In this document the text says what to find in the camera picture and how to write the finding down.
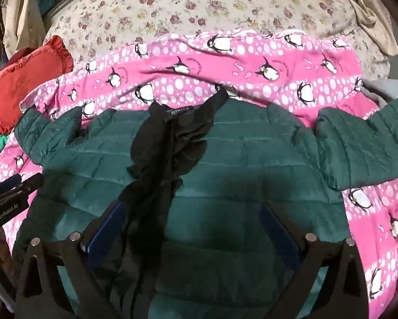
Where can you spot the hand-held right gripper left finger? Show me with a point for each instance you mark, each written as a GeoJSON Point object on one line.
{"type": "Point", "coordinates": [107, 229]}

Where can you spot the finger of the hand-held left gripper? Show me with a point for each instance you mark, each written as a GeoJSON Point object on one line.
{"type": "Point", "coordinates": [32, 182]}

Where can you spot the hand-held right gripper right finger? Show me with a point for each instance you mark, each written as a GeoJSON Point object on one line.
{"type": "Point", "coordinates": [278, 236]}

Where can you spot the green puffer jacket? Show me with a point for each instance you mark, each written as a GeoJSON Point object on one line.
{"type": "Point", "coordinates": [235, 159]}

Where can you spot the red ruffled pillow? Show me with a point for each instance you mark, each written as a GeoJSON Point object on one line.
{"type": "Point", "coordinates": [22, 79]}

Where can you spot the pink penguin print blanket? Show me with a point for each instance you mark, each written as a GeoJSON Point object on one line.
{"type": "Point", "coordinates": [252, 83]}

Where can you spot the cream curtain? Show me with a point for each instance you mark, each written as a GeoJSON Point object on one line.
{"type": "Point", "coordinates": [22, 16]}

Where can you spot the grey cloth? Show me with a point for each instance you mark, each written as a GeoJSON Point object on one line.
{"type": "Point", "coordinates": [388, 88]}

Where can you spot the floral bed sheet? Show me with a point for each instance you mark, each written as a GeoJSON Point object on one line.
{"type": "Point", "coordinates": [185, 3]}

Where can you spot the beige cloth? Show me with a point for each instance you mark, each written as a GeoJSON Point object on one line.
{"type": "Point", "coordinates": [368, 16]}

